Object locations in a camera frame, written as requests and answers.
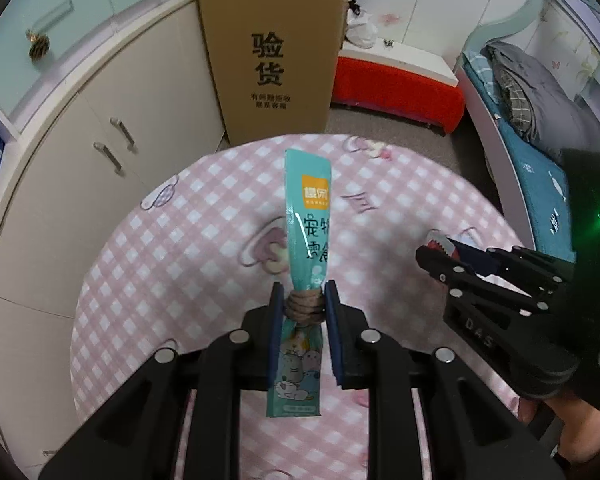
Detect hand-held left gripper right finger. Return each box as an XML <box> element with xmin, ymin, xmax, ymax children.
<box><xmin>325</xmin><ymin>280</ymin><xmax>566</xmax><ymax>480</ymax></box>

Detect blue bedsheet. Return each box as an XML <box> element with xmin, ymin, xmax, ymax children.
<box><xmin>462</xmin><ymin>52</ymin><xmax>578</xmax><ymax>263</ymax></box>

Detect red white blue packet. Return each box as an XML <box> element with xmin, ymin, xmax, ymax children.
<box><xmin>428</xmin><ymin>230</ymin><xmax>493</xmax><ymax>276</ymax></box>

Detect grey clothing pile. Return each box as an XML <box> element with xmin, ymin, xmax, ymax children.
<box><xmin>485</xmin><ymin>42</ymin><xmax>600</xmax><ymax>166</ymax></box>

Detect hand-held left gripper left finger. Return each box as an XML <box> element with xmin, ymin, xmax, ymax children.
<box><xmin>39</xmin><ymin>282</ymin><xmax>284</xmax><ymax>480</ymax></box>

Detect person's right forearm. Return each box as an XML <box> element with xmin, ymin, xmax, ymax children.
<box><xmin>555</xmin><ymin>395</ymin><xmax>600</xmax><ymax>466</ymax></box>

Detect teal snack packet with twine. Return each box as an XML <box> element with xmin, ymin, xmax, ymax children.
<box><xmin>266</xmin><ymin>149</ymin><xmax>335</xmax><ymax>418</ymax></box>

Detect pinecone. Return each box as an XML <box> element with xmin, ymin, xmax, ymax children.
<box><xmin>26</xmin><ymin>29</ymin><xmax>52</xmax><ymax>60</ymax></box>

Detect pink checked tablecloth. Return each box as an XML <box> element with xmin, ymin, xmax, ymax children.
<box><xmin>70</xmin><ymin>132</ymin><xmax>533</xmax><ymax>480</ymax></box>

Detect red bench with white top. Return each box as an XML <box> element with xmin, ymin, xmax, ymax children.
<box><xmin>330</xmin><ymin>42</ymin><xmax>466</xmax><ymax>135</ymax></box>

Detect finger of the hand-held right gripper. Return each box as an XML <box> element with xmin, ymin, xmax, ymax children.
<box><xmin>486</xmin><ymin>246</ymin><xmax>576</xmax><ymax>301</ymax></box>
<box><xmin>415</xmin><ymin>244</ymin><xmax>576</xmax><ymax>376</ymax></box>

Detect white plastic bag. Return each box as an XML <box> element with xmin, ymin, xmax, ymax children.
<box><xmin>346</xmin><ymin>14</ymin><xmax>379</xmax><ymax>49</ymax></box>

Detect white cabinet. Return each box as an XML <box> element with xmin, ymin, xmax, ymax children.
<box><xmin>0</xmin><ymin>0</ymin><xmax>231</xmax><ymax>480</ymax></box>

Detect metal cabinet handle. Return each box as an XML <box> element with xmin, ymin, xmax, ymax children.
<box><xmin>109</xmin><ymin>117</ymin><xmax>137</xmax><ymax>149</ymax></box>
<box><xmin>94</xmin><ymin>141</ymin><xmax>125</xmax><ymax>177</ymax></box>

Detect bed with blue bedding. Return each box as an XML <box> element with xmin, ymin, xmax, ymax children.
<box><xmin>454</xmin><ymin>0</ymin><xmax>600</xmax><ymax>271</ymax></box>

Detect light blue checked pillow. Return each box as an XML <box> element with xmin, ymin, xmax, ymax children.
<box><xmin>462</xmin><ymin>51</ymin><xmax>503</xmax><ymax>121</ymax></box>

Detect large cardboard box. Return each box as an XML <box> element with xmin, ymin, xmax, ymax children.
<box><xmin>197</xmin><ymin>0</ymin><xmax>348</xmax><ymax>146</ymax></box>

